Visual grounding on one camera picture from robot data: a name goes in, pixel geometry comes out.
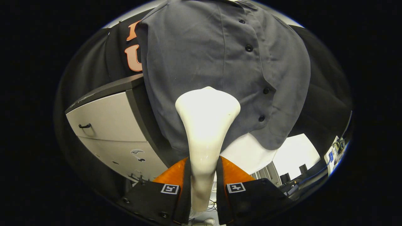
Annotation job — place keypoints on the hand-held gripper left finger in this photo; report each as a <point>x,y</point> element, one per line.
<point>157,201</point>

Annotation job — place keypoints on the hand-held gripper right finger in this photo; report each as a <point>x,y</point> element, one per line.
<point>251,204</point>

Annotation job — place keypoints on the white garment steamer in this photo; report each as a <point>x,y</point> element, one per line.
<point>205,125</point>

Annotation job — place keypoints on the grey button shirt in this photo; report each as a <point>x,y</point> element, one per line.
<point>194,56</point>

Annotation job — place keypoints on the grey slatted box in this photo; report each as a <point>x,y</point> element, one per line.
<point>267,174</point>

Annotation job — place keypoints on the white mannequin torso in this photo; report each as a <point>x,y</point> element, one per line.
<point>248,153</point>

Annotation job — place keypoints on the plain white table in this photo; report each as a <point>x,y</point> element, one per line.
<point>296,150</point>

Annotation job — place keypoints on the grey cabinet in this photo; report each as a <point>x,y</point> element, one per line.
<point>110,125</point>

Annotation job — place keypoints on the cluttered white desk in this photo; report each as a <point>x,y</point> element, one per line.
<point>334,153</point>

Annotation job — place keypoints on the black backdrop cloth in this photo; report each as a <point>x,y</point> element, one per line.
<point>94,62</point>

